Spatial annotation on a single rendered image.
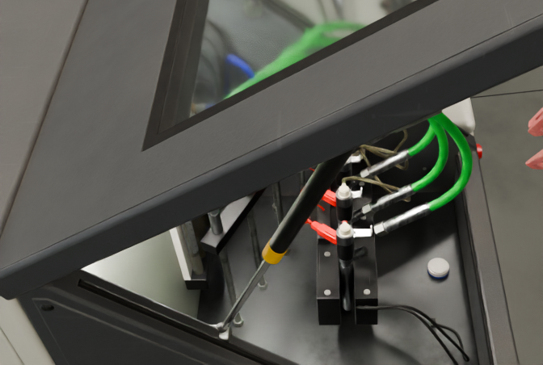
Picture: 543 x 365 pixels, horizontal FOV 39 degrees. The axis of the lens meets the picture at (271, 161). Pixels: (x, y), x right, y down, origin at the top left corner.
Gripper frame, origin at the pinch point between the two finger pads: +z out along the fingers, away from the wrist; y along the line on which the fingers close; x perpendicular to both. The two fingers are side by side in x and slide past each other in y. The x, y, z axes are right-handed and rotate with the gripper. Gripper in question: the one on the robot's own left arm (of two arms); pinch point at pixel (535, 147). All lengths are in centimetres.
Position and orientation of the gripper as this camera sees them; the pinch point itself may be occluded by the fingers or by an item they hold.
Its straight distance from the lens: 105.8
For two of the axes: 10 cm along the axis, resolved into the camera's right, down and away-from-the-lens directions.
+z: -5.6, 2.9, 7.8
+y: -2.2, 8.5, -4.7
